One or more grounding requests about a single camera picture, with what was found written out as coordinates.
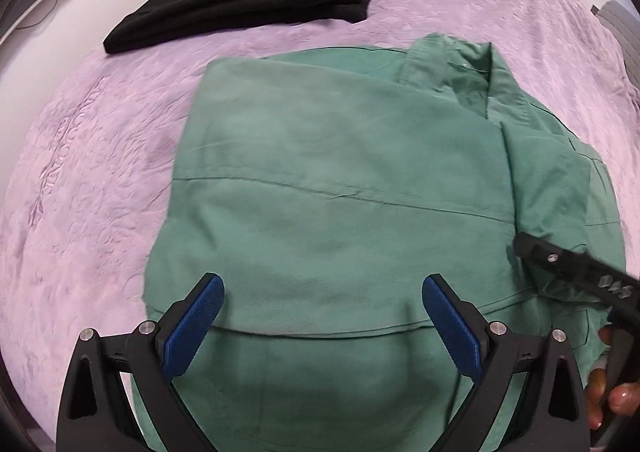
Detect purple embossed blanket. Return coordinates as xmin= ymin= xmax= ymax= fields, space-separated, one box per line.
xmin=0 ymin=0 xmax=640 ymax=452

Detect grey quilted mattress pad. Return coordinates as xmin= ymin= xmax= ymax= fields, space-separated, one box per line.
xmin=592 ymin=1 xmax=640 ymax=83

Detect person's right hand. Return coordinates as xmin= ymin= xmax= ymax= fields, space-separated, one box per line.
xmin=585 ymin=324 xmax=640 ymax=430

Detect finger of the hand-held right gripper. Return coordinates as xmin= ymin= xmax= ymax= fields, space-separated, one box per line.
xmin=514 ymin=232 xmax=601 ymax=290

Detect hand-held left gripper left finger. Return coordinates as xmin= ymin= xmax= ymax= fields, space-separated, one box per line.
xmin=56 ymin=273 xmax=226 ymax=452

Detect thin grey cable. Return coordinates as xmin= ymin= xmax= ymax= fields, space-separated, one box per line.
xmin=22 ymin=0 xmax=61 ymax=28

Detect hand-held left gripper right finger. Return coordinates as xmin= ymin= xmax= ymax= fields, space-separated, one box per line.
xmin=422 ymin=274 xmax=591 ymax=452

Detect green shirt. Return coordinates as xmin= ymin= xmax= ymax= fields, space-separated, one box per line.
xmin=131 ymin=32 xmax=628 ymax=452

